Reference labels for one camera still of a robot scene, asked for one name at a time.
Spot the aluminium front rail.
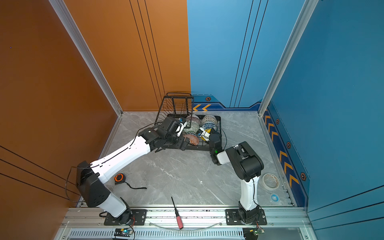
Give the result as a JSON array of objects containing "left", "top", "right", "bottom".
[{"left": 55, "top": 205, "right": 317, "bottom": 240}]

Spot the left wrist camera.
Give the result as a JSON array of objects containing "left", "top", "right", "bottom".
[{"left": 159, "top": 117, "right": 187, "bottom": 138}]

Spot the small blue tape roll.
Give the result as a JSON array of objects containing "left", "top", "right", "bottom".
[{"left": 271, "top": 194, "right": 280, "bottom": 202}]

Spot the black wire dish rack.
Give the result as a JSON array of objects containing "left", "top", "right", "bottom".
[{"left": 155, "top": 93, "right": 224, "bottom": 153}]

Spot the white tape roll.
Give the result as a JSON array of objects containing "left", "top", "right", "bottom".
[{"left": 262, "top": 173, "right": 280, "bottom": 191}]

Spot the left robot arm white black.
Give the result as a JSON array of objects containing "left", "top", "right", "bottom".
[{"left": 75, "top": 126, "right": 190, "bottom": 225}]

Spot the left green circuit board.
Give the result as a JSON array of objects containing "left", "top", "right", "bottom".
[{"left": 114, "top": 228, "right": 136, "bottom": 240}]

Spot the yellow bowl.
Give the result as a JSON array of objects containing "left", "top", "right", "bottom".
[{"left": 200, "top": 131, "right": 210, "bottom": 142}]

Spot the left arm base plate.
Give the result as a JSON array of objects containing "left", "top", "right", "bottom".
[{"left": 104, "top": 209, "right": 147, "bottom": 226}]

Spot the blue floral bowl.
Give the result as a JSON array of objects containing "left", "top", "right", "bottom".
[{"left": 202, "top": 115, "right": 218, "bottom": 131}]

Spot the right circuit board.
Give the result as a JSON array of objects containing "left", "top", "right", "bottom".
[{"left": 243, "top": 228, "right": 265, "bottom": 240}]

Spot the red handled screwdriver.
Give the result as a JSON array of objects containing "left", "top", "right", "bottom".
[{"left": 171, "top": 197, "right": 184, "bottom": 230}]

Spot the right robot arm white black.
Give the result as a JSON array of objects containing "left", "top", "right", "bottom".
[{"left": 208, "top": 132, "right": 267, "bottom": 225}]

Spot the orange black tape measure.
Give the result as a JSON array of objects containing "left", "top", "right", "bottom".
[{"left": 114, "top": 173, "right": 147, "bottom": 190}]

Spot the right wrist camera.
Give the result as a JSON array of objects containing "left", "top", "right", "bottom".
[{"left": 196, "top": 127, "right": 211, "bottom": 141}]

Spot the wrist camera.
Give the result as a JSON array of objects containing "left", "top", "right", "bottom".
[
  {"left": 159, "top": 117, "right": 187, "bottom": 138},
  {"left": 196, "top": 127, "right": 211, "bottom": 141}
]

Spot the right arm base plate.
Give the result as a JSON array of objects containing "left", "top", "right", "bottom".
[{"left": 225, "top": 209, "right": 268, "bottom": 226}]

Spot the orange patterned bowl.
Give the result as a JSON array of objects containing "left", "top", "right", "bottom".
[{"left": 184, "top": 134, "right": 199, "bottom": 146}]

